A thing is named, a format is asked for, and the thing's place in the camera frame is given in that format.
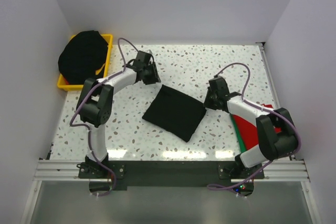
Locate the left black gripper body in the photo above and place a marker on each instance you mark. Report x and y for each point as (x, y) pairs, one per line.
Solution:
(153, 73)

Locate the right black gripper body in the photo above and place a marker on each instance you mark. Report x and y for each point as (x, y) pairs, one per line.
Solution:
(210, 100)

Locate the black t shirt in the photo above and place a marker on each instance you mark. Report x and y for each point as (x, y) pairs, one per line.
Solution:
(175, 112)

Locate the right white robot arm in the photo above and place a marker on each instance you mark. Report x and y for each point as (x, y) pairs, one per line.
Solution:
(277, 135)

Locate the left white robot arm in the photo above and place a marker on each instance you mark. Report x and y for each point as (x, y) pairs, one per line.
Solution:
(95, 103)

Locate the black shirts pile in bin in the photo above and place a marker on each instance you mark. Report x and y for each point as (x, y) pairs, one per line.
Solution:
(83, 57)

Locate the folded red t shirt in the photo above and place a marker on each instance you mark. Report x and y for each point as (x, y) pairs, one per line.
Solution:
(246, 132)

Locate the folded green t shirt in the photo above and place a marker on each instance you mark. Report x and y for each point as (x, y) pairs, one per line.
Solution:
(239, 138)

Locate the yellow plastic bin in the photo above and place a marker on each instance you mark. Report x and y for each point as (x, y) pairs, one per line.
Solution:
(62, 84)

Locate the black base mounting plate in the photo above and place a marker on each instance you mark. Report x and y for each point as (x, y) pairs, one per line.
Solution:
(119, 175)

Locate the aluminium extrusion rail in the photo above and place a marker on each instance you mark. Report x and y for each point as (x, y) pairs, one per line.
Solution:
(66, 170)

